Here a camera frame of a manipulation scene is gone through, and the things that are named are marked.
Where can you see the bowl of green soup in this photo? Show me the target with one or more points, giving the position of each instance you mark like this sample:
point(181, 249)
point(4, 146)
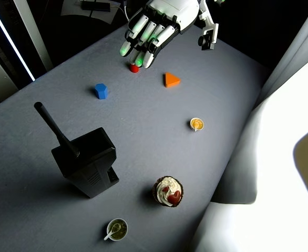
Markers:
point(117, 229)

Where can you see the toy cupcake with cream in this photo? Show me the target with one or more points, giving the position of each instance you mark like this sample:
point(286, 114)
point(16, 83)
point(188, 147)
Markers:
point(168, 191)

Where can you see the black power box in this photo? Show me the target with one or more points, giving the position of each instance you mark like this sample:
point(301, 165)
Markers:
point(94, 5)

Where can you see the white curtain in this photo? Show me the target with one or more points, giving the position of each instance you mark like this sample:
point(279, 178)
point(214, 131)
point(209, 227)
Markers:
point(275, 157)

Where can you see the orange triangle block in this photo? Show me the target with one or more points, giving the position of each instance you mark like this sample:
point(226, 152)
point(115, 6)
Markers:
point(171, 80)

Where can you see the red cylinder block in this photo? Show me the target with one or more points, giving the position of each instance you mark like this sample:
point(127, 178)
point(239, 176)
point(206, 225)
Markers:
point(134, 69)

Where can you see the blue hexagon block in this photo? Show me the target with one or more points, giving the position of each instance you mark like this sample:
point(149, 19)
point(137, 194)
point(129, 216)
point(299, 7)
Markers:
point(101, 91)

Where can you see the small cup with orange drink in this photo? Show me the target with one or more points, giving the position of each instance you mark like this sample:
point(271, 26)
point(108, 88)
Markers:
point(196, 124)

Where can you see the white post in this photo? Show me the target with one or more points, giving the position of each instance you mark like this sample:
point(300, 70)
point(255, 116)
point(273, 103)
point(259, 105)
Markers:
point(34, 34)

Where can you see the white paper sheet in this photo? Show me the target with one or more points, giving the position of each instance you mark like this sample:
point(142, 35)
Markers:
point(72, 11)

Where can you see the black wrist camera white bracket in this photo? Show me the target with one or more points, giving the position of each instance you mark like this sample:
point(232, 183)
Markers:
point(208, 36)

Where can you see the grey table cloth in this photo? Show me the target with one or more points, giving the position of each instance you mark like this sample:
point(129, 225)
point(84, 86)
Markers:
point(143, 147)

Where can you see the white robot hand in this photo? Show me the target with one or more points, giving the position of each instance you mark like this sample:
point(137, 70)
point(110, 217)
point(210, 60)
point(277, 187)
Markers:
point(181, 13)

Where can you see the white light strip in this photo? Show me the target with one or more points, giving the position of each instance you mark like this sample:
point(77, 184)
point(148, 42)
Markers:
point(10, 40)

